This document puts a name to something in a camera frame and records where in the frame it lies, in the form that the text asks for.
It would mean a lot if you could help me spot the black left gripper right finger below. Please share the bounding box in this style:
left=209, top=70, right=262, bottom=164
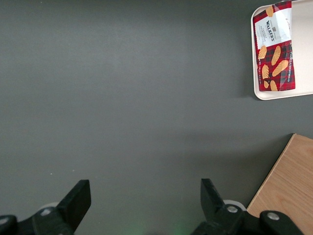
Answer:
left=190, top=178, right=304, bottom=235

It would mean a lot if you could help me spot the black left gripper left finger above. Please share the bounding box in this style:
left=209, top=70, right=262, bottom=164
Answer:
left=0, top=179, right=92, bottom=235

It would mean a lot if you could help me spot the red tartan cookie box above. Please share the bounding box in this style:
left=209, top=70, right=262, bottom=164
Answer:
left=252, top=0, right=297, bottom=92

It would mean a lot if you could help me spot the cream rectangular tray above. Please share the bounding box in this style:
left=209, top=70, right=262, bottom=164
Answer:
left=250, top=0, right=313, bottom=101

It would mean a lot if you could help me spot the wooden drawer cabinet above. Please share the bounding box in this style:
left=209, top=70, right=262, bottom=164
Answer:
left=246, top=133, right=313, bottom=235

